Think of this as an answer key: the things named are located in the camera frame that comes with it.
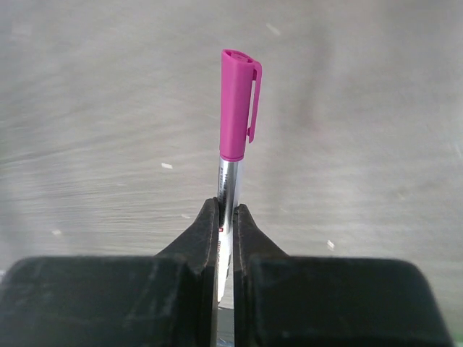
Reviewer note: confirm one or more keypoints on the magenta marker cap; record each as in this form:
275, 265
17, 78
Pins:
241, 78

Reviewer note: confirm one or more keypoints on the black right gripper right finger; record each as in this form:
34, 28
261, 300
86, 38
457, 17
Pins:
284, 300

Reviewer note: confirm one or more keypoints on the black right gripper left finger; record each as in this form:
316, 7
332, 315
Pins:
166, 299

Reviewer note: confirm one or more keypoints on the white marker pen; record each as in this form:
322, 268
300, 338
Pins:
227, 196

